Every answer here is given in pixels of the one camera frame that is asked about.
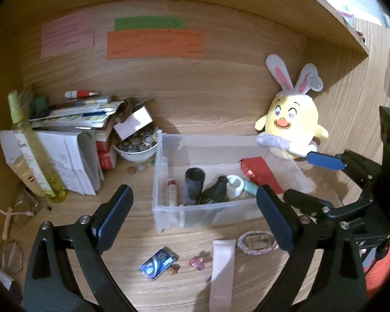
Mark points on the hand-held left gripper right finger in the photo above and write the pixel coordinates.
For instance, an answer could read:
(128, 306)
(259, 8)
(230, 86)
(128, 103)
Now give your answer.
(274, 214)

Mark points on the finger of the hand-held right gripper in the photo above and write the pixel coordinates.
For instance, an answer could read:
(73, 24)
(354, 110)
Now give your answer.
(323, 161)
(305, 200)

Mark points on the pink paper note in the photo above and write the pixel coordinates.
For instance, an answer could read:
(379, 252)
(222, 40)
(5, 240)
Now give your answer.
(66, 35)

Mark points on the red white marker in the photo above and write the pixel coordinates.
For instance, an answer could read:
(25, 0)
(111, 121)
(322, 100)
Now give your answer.
(81, 94)

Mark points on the small white bottle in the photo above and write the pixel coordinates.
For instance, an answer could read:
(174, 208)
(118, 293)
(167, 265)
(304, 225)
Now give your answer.
(172, 193)

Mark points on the wooden shelf board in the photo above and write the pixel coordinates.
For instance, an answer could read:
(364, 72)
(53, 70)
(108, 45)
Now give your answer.
(279, 3)

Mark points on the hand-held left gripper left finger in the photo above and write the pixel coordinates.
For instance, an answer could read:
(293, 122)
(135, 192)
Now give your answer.
(112, 214)

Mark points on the small blue packet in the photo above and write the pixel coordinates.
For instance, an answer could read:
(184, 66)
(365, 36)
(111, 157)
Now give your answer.
(157, 263)

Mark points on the white bowl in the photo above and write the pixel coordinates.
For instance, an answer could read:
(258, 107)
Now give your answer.
(136, 156)

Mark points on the cream lotion bottle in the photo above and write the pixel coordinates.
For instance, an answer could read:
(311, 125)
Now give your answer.
(24, 172)

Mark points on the long pink carton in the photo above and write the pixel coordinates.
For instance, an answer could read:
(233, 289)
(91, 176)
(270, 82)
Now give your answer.
(222, 266)

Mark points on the glass marble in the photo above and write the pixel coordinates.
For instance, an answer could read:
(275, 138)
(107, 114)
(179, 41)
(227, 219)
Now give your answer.
(140, 168)
(131, 169)

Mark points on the clear plastic storage bin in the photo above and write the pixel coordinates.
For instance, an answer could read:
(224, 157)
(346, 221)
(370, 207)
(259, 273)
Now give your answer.
(214, 156)

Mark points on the red cloth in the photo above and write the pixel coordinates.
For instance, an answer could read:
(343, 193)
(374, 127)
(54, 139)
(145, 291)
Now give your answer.
(380, 273)

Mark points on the tall yellow-green spray bottle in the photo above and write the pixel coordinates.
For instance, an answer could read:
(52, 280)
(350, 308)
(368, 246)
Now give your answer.
(35, 149)

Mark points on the pile of glass marbles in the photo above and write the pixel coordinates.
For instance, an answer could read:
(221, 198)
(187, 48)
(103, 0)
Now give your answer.
(136, 141)

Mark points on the white velcro tape roll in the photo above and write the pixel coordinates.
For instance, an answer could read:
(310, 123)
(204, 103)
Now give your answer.
(237, 193)

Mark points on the orange paper note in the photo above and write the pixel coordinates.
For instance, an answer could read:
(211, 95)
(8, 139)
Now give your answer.
(154, 45)

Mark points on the yellow chick plush toy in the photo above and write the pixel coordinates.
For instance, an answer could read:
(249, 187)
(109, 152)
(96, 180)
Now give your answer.
(292, 120)

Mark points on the small cardboard box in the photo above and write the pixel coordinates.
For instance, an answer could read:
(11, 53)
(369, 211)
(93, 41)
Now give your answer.
(135, 122)

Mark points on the dark purple tube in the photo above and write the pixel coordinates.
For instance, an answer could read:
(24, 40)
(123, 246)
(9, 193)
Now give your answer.
(193, 185)

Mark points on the clear-frame eyeglasses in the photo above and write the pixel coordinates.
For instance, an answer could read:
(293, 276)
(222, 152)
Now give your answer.
(22, 216)

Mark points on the stack of books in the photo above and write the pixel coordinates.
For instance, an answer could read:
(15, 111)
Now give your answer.
(84, 110)

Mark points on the peach stick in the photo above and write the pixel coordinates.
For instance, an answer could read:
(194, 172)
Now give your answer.
(7, 226)

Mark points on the red box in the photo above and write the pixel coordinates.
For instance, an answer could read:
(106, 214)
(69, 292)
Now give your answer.
(107, 159)

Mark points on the green paper note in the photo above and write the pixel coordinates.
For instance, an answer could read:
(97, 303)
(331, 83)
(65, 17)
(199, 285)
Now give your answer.
(149, 23)

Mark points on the red foil packet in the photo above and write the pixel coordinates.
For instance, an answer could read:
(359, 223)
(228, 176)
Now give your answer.
(260, 172)

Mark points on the dark green small box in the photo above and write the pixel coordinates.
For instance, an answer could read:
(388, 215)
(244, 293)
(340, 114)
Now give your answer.
(40, 103)

